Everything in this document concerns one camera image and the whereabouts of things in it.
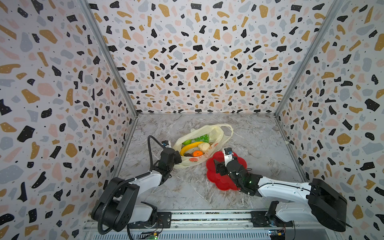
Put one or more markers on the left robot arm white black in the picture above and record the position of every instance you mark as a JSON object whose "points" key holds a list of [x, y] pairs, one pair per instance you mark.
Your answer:
{"points": [[118, 207]]}

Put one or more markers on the red flower-shaped plate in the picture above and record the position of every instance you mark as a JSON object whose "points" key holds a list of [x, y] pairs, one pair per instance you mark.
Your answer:
{"points": [[223, 183]]}

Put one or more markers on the orange fruit toy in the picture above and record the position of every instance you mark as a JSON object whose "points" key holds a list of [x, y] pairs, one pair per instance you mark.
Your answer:
{"points": [[197, 153]]}

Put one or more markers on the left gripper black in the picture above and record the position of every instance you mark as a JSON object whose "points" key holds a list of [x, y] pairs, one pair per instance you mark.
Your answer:
{"points": [[176, 155]]}

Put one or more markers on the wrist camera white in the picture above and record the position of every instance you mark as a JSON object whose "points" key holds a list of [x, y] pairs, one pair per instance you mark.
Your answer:
{"points": [[166, 144], [228, 155]]}

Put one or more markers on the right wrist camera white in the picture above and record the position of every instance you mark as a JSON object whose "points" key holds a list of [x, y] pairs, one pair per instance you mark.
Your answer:
{"points": [[228, 155]]}

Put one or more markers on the cream plastic bag orange print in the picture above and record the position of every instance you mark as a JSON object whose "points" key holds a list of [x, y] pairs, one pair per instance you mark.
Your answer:
{"points": [[219, 135]]}

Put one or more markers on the beige bun toy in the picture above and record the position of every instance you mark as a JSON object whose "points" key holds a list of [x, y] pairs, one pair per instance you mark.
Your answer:
{"points": [[204, 147]]}

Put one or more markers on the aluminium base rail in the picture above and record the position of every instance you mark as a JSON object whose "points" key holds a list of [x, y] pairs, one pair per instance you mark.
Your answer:
{"points": [[200, 225]]}

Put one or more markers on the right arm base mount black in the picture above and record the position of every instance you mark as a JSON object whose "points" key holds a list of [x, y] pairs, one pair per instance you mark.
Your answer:
{"points": [[265, 219]]}

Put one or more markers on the lime green bumpy fruit toy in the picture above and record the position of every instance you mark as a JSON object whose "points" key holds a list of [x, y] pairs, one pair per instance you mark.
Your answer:
{"points": [[187, 142]]}

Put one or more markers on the green grapes bunch toy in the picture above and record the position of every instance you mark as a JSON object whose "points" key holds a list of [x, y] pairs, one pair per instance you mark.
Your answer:
{"points": [[204, 138]]}

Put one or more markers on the yellow banana toy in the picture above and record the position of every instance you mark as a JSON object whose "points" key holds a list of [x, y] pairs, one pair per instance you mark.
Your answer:
{"points": [[190, 146]]}

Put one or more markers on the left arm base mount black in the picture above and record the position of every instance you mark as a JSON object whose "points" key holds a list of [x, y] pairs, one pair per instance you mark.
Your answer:
{"points": [[158, 220]]}

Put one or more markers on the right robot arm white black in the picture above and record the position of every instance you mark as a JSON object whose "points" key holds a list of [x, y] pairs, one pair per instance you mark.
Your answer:
{"points": [[303, 202]]}

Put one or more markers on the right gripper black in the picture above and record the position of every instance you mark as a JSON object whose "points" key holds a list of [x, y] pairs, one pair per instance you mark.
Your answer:
{"points": [[221, 165]]}

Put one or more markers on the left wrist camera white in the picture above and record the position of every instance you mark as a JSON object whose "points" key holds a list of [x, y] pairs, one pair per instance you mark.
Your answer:
{"points": [[166, 144]]}

